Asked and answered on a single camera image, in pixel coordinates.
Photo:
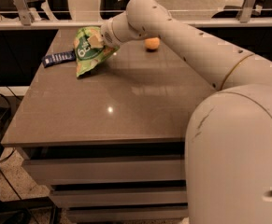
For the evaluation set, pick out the green rice chip bag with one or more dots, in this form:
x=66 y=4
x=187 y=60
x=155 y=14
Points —
x=86 y=57

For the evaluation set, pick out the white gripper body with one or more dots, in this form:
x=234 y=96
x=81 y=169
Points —
x=107 y=34

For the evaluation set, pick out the black office chair centre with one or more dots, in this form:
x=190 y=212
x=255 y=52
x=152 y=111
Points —
x=120 y=0

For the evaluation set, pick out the grey drawer cabinet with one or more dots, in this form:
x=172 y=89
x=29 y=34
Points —
x=110 y=145

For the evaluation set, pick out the blue rxbar blueberry bar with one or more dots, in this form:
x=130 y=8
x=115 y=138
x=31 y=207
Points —
x=58 y=58

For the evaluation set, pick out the orange round fruit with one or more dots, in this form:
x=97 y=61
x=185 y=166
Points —
x=152 y=43

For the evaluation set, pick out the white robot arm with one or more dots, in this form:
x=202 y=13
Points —
x=228 y=142

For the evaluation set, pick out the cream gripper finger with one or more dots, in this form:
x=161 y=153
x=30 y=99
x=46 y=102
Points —
x=96 y=41

